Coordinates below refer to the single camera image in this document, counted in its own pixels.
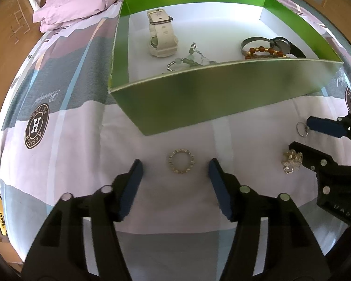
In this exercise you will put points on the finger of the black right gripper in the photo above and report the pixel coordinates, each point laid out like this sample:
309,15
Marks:
334,181
339,128

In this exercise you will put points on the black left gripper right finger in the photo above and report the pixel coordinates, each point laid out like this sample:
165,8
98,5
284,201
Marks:
272,240

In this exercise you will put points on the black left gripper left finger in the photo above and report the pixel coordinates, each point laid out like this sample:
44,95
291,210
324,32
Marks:
78,240

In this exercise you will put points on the white wrist watch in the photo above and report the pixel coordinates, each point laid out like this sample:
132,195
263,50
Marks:
163,42

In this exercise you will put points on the black wrist watch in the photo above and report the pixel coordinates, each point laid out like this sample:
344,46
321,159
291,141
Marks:
286,47

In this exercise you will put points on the patterned bed sheet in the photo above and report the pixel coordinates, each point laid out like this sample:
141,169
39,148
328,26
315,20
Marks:
62,131

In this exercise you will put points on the green cardboard box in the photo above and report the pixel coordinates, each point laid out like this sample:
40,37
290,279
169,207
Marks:
184,98

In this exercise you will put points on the wooden headboard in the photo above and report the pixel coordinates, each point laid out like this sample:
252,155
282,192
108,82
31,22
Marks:
18,35

